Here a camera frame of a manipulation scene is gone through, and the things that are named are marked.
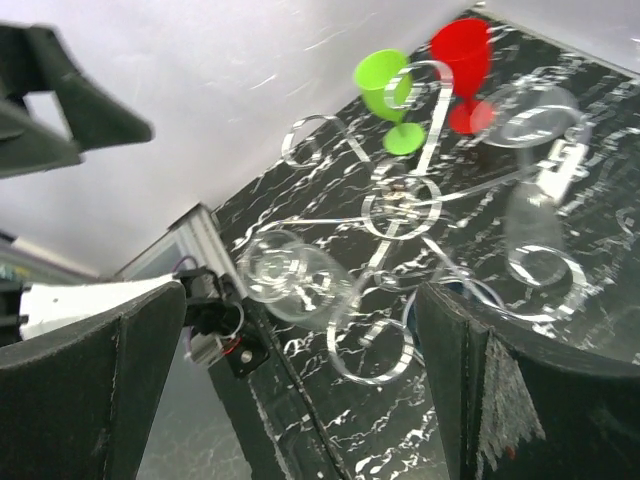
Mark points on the red wine glass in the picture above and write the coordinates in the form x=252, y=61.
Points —
x=464, y=45

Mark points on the clear champagne flute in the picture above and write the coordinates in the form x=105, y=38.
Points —
x=526, y=117

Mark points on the small white clip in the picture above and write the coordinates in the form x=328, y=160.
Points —
x=557, y=171

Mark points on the clear tumbler glass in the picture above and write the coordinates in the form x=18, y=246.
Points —
x=297, y=282

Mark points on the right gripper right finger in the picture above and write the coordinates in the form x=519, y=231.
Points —
x=513, y=404

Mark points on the green wine glass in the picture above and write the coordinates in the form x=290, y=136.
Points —
x=385, y=96

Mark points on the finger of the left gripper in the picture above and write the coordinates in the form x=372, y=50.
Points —
x=26, y=145
x=96, y=120

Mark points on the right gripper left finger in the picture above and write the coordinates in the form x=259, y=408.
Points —
x=79, y=402

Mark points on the chrome wine glass rack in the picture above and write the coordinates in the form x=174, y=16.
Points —
x=406, y=206

